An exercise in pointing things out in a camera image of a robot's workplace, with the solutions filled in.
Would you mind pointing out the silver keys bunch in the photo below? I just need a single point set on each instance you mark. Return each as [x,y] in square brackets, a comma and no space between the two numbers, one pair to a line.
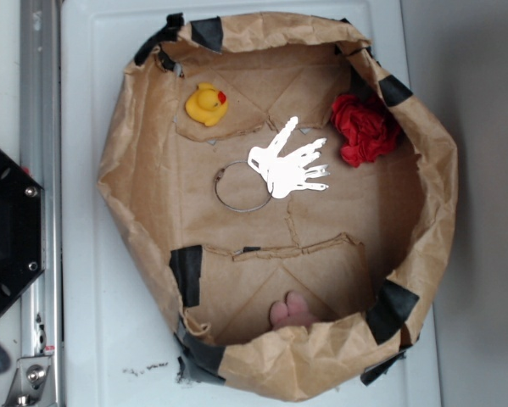
[285,174]

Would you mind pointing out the brown paper bag bin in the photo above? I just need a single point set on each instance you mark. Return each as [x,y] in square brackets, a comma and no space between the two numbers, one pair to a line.
[216,250]

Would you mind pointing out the yellow rubber duck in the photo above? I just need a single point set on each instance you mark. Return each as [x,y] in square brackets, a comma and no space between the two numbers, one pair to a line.
[207,105]

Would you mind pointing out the pink soft toy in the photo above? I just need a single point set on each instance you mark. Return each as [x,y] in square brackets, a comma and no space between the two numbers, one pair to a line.
[292,311]

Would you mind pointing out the red crumpled cloth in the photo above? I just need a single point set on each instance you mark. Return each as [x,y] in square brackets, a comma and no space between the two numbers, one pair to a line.
[368,127]

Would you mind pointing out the white tray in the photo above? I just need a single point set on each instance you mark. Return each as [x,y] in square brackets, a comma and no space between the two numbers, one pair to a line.
[118,350]

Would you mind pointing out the aluminium frame rail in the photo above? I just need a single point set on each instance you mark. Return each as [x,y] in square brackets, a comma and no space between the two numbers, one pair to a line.
[42,324]

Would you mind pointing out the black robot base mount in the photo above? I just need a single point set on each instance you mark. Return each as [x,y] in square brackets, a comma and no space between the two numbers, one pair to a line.
[20,231]

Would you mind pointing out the metal corner bracket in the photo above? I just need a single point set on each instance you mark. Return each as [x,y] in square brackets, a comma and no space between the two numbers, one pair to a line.
[32,384]

